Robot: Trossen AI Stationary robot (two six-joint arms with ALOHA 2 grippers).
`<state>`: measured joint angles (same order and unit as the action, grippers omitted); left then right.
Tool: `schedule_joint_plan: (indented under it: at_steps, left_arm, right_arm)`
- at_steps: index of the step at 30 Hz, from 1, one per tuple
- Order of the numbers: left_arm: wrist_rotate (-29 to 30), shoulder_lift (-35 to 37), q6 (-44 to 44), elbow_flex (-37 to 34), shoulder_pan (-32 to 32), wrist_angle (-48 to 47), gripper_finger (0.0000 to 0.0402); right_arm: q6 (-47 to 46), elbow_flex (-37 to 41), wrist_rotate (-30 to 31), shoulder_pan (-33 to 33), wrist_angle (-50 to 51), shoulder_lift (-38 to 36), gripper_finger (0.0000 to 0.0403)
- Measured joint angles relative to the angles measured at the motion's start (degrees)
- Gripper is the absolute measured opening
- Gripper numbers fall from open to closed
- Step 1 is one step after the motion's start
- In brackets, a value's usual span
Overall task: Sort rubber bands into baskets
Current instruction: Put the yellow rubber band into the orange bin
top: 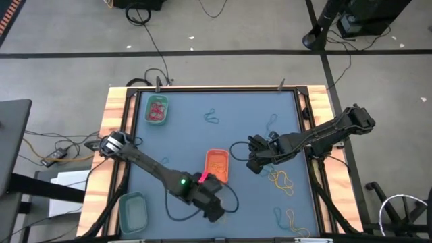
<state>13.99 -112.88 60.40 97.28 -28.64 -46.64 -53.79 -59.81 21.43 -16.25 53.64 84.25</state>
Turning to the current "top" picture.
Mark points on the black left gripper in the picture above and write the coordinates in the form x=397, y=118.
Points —
x=209, y=192

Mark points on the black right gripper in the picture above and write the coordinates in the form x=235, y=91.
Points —
x=270, y=148

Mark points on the red rubber band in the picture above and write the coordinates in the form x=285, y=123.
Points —
x=161, y=114
x=157, y=109
x=152, y=117

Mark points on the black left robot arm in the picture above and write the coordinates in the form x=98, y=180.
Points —
x=152, y=167

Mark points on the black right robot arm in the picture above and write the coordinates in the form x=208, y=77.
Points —
x=324, y=133

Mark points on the pink tape tag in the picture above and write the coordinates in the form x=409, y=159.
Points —
x=203, y=177

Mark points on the orange plastic basket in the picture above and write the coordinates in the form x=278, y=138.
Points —
x=217, y=157

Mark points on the teal plastic basket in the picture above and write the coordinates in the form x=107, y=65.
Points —
x=132, y=214
x=147, y=114

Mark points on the grey metal clamp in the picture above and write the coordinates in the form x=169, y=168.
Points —
x=158, y=84
x=281, y=84

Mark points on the black office chair base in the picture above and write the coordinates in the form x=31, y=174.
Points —
x=374, y=187

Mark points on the black floor stand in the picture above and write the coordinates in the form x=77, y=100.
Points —
x=317, y=38

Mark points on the white cardboard box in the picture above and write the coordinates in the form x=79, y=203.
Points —
x=67, y=209

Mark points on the black power adapter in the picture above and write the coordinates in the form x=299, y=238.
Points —
x=55, y=155

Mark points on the black desk leg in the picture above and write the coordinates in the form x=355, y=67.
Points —
x=47, y=189

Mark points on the black electronics box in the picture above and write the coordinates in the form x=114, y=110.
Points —
x=371, y=17

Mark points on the black equipment case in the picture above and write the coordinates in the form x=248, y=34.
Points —
x=158, y=3

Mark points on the grey desk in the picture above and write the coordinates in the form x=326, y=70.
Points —
x=13, y=135

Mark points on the black mat orange stripes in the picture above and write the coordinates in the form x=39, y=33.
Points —
x=8, y=17

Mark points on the black table-level camera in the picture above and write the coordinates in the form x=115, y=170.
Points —
x=220, y=240

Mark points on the white metal bracket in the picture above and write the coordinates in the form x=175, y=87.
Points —
x=126, y=241
x=314, y=240

